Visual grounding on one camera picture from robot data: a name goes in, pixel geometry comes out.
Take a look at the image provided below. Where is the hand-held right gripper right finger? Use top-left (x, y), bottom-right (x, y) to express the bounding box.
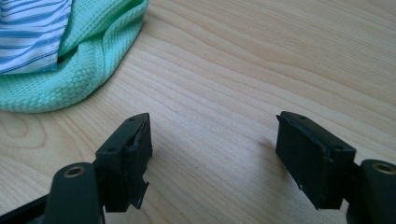
top-left (275, 110), bottom-right (357, 211)

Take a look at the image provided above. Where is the green waffle-weave cloth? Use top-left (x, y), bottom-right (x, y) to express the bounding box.
top-left (0, 0), bottom-right (150, 114)

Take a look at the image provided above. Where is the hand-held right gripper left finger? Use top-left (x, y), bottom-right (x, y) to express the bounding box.
top-left (93, 112), bottom-right (153, 214)

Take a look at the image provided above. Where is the blue striped white cloth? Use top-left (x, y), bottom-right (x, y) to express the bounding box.
top-left (0, 0), bottom-right (73, 76)

